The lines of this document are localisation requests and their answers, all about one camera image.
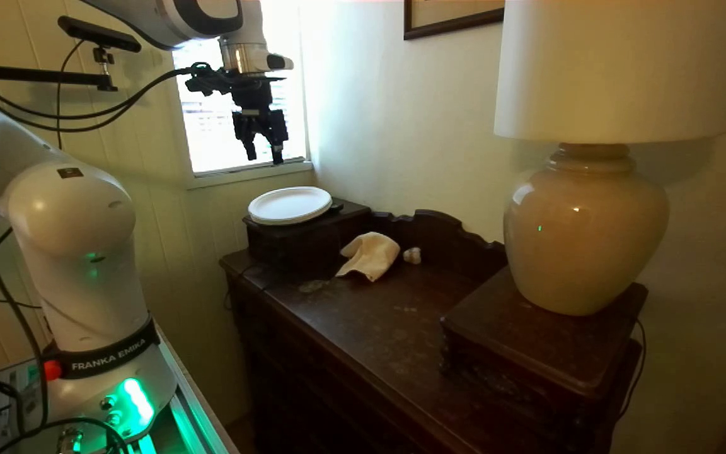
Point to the window with white frame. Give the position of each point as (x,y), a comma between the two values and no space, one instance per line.
(212,134)

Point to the robot pedestal with green lights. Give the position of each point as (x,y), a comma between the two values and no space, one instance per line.
(151,412)

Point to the dark wooden lamp stand box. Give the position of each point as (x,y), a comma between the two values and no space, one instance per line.
(541,344)

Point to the beige table lamp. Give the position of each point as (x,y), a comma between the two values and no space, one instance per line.
(587,228)

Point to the dark wooden dresser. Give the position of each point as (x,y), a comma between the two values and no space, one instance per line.
(380,354)

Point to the white round plate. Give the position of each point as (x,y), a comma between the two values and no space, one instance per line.
(289,206)

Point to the small white object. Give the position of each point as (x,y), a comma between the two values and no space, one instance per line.
(412,256)

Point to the black camera boom rod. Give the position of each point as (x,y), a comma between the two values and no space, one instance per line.
(39,76)

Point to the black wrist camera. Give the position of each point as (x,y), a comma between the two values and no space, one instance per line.
(207,80)

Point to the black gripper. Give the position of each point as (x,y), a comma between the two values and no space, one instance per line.
(253,103)

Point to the crumpled white cloth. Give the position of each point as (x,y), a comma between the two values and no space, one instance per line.
(370,256)

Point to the black camera on stand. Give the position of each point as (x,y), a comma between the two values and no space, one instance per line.
(100,33)

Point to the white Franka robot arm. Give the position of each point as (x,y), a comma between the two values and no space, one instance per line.
(70,217)

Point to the dark picture frame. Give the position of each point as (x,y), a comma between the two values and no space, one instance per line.
(452,20)

